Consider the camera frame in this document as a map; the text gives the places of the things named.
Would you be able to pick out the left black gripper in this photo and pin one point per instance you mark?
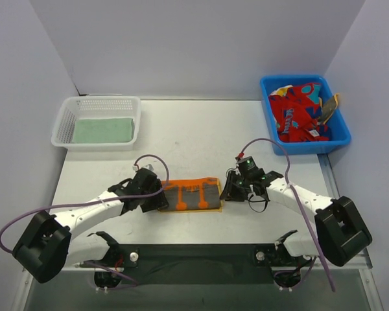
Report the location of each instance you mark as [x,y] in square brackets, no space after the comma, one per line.
[156,198]

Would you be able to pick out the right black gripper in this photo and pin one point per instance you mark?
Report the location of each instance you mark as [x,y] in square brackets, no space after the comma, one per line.
[233,186]

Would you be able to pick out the orange towel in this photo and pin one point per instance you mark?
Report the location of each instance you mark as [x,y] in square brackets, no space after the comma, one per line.
[193,195]

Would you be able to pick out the green panda towel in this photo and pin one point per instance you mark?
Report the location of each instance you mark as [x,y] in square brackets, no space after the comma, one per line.
[100,131]

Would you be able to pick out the red blue towel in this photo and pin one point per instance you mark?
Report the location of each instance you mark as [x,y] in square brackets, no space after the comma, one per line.
[297,111]

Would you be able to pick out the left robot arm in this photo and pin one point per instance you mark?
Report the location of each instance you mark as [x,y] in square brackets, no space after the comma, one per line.
[52,241]

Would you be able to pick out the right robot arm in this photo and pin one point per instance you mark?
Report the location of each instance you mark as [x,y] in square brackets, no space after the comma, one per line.
[340,233]

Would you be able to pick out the black base mat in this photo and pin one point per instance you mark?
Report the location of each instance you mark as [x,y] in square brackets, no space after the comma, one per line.
[197,264]

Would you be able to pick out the white perforated plastic basket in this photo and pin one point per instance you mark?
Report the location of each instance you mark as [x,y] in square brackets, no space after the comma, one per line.
[100,107]

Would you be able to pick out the grey orange-edged towel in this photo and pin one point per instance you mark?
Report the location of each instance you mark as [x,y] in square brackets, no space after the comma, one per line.
[328,108]

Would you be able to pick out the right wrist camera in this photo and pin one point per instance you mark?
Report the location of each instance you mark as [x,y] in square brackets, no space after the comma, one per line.
[248,168]

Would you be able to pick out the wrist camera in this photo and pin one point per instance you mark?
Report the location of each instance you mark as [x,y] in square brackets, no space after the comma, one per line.
[248,168]
[148,167]

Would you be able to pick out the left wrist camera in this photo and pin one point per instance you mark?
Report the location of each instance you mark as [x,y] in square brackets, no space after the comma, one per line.
[148,167]

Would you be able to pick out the aluminium front rail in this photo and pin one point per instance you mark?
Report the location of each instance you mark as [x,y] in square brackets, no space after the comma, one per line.
[352,288]

